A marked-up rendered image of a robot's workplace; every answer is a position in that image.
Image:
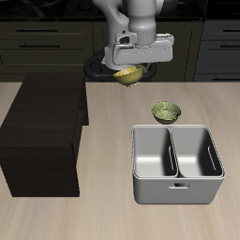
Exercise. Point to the flat black base plate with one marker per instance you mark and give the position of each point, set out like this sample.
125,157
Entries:
92,69

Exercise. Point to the white two-bin basket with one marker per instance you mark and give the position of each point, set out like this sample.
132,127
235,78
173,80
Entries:
175,187

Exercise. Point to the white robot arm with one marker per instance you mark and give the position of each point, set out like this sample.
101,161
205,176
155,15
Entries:
142,22

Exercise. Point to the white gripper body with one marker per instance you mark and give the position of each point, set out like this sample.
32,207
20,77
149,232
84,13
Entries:
143,53

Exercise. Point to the dark kitchen cupboards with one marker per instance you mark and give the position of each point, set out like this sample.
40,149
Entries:
47,47

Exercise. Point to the yellow bowl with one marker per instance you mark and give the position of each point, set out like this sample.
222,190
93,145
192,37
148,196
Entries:
128,77

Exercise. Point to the dark wooden cabinet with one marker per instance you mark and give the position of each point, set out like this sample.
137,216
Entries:
40,131

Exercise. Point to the green bowl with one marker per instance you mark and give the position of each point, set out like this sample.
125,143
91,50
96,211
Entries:
166,112

